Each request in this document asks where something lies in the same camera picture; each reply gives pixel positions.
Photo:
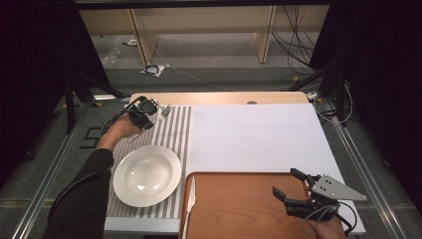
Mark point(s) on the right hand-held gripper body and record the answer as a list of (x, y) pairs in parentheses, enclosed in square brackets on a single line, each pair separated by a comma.
[(331, 189)]

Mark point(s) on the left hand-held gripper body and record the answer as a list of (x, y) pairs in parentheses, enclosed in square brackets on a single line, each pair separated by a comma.
[(137, 111)]

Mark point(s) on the wooden tray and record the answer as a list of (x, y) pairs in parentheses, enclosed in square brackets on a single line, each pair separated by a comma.
[(239, 205)]

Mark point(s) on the white plate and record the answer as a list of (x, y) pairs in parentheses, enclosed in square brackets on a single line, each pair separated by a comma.
[(147, 176)]

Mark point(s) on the person's left hand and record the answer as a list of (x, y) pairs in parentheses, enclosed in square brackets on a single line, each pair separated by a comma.
[(121, 131)]

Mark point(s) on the person's right hand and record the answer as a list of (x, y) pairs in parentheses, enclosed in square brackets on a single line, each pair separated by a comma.
[(328, 230)]

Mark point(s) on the striped placemat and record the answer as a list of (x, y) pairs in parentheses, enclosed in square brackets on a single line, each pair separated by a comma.
[(169, 132)]

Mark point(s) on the white board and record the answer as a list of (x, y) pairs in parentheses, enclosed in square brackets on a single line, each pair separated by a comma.
[(255, 136)]

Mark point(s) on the clear plastic bag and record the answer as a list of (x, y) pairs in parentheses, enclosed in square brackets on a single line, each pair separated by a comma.
[(111, 58)]

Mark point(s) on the black metal stand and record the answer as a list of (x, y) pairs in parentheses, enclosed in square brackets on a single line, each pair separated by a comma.
[(340, 96), (69, 106)]

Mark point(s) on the white plug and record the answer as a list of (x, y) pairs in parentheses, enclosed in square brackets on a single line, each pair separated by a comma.
[(312, 96)]

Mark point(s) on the light wooden shelf unit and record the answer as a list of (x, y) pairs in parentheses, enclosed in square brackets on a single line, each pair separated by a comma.
[(205, 21)]

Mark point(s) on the black curtain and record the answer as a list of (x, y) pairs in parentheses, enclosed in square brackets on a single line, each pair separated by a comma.
[(388, 66), (33, 66)]

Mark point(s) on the metal floor rail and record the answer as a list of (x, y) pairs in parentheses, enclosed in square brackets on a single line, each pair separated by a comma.
[(50, 172), (371, 186)]

